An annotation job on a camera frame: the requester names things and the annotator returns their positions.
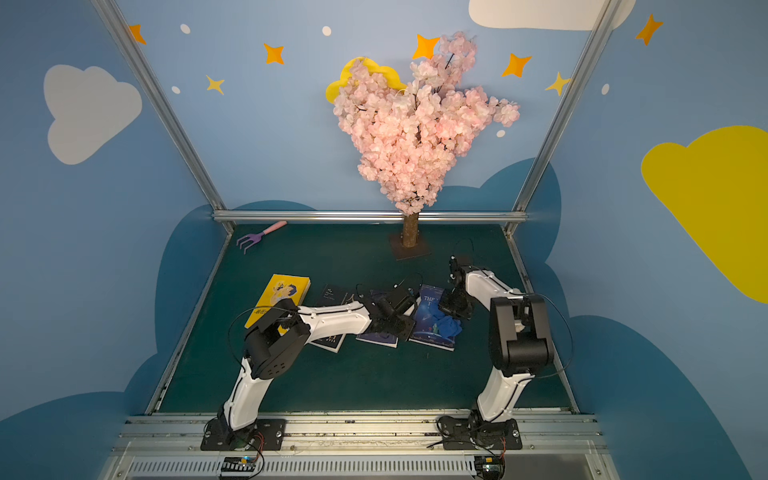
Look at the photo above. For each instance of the purple pink toy rake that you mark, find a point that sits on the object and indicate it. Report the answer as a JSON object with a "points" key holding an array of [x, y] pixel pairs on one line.
{"points": [[247, 241]]}

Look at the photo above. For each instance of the aluminium rail front frame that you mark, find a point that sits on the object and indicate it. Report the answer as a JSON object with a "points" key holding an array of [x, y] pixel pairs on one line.
{"points": [[395, 444]]}

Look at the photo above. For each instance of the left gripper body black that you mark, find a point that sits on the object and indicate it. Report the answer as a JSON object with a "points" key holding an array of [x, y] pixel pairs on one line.
{"points": [[398, 306]]}

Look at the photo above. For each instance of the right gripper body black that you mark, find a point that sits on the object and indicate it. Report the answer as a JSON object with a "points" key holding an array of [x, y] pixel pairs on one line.
{"points": [[452, 306]]}

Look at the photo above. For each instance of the right circuit board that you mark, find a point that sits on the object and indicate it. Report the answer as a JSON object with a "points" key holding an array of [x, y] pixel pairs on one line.
{"points": [[488, 467]]}

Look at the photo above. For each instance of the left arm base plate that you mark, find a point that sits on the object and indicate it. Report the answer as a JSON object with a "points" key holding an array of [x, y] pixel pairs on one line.
{"points": [[264, 435]]}

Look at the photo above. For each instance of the black book yellow title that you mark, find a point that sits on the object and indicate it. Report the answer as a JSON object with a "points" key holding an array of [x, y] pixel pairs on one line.
{"points": [[331, 333]]}

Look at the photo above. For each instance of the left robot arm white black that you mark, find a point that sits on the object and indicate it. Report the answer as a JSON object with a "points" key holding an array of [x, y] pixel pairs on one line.
{"points": [[275, 341]]}

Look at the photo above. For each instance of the blue Little Prince book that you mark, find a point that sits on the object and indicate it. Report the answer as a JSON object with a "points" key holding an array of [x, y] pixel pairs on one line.
{"points": [[426, 313]]}

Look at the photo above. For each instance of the purple book yellow label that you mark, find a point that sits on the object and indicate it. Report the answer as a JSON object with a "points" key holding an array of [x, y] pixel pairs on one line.
{"points": [[378, 338]]}

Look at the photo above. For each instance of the pink blossom artificial tree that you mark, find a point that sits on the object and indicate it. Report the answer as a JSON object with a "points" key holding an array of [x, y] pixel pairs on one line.
{"points": [[410, 135]]}

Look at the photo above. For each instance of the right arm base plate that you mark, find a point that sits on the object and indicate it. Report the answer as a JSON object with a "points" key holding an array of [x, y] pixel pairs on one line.
{"points": [[474, 433]]}

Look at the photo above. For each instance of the circuit board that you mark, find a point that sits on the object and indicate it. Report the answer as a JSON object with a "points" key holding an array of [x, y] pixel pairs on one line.
{"points": [[488, 467], [237, 467]]}

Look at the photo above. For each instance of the left circuit board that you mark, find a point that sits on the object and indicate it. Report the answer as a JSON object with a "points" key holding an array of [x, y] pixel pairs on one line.
{"points": [[237, 467]]}

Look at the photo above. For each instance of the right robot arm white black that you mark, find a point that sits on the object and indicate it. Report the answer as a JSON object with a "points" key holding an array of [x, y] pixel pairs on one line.
{"points": [[519, 341]]}

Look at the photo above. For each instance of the blue cloth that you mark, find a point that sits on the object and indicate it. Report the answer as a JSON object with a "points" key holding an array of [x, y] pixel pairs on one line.
{"points": [[447, 328]]}

